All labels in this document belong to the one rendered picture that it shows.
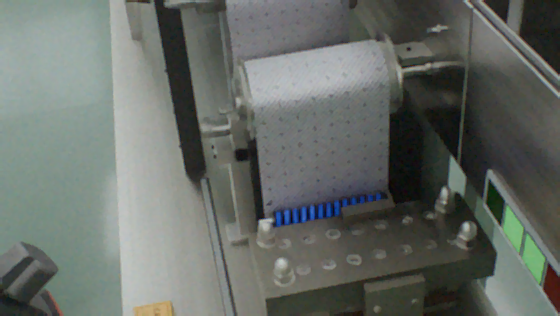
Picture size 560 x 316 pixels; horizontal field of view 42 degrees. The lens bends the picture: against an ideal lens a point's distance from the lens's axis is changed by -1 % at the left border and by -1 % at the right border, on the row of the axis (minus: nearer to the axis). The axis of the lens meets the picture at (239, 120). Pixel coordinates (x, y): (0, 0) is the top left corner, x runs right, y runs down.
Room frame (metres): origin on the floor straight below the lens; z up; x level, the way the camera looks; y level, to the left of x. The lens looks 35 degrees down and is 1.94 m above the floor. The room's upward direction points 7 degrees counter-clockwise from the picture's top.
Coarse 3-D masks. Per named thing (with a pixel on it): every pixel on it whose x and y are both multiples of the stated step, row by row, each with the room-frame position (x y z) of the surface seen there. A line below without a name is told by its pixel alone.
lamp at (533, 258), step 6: (528, 240) 0.69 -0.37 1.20; (528, 246) 0.69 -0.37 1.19; (534, 246) 0.68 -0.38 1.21; (528, 252) 0.69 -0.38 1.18; (534, 252) 0.67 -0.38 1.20; (540, 252) 0.66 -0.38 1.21; (522, 258) 0.70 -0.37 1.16; (528, 258) 0.68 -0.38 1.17; (534, 258) 0.67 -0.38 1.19; (540, 258) 0.66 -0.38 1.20; (528, 264) 0.68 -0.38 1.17; (534, 264) 0.67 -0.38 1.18; (540, 264) 0.65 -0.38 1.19; (534, 270) 0.66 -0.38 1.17; (540, 270) 0.65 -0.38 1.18; (534, 276) 0.66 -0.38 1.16; (540, 276) 0.65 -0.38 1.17
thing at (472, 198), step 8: (472, 192) 1.19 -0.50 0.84; (472, 200) 1.19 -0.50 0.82; (480, 200) 1.18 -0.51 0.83; (472, 208) 1.18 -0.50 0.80; (480, 208) 1.18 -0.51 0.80; (480, 216) 1.18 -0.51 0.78; (488, 216) 1.18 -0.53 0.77; (480, 224) 1.18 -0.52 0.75; (488, 224) 1.18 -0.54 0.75; (488, 232) 1.18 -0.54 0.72; (480, 280) 1.18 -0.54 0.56
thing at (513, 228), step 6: (510, 210) 0.75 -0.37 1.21; (510, 216) 0.74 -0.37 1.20; (510, 222) 0.74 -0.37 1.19; (516, 222) 0.73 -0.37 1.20; (504, 228) 0.75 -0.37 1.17; (510, 228) 0.74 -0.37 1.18; (516, 228) 0.72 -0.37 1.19; (522, 228) 0.71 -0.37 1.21; (510, 234) 0.74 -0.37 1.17; (516, 234) 0.72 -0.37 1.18; (510, 240) 0.73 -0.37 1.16; (516, 240) 0.72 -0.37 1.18; (516, 246) 0.72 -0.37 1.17
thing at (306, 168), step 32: (320, 128) 1.01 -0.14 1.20; (352, 128) 1.01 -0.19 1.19; (384, 128) 1.02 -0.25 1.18; (288, 160) 1.00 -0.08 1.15; (320, 160) 1.01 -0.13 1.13; (352, 160) 1.01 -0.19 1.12; (384, 160) 1.02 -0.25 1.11; (288, 192) 1.00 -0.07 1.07; (320, 192) 1.01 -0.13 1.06; (352, 192) 1.01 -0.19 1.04; (384, 192) 1.02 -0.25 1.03
